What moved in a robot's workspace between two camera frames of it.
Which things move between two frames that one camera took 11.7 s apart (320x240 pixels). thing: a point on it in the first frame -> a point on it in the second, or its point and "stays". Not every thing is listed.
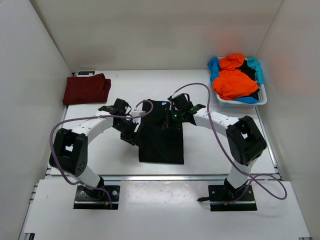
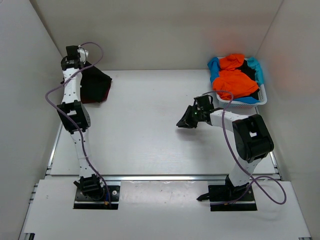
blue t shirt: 213,65 stays
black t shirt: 161,137 -> 94,84
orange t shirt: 232,83 stays
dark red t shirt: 86,89 stays
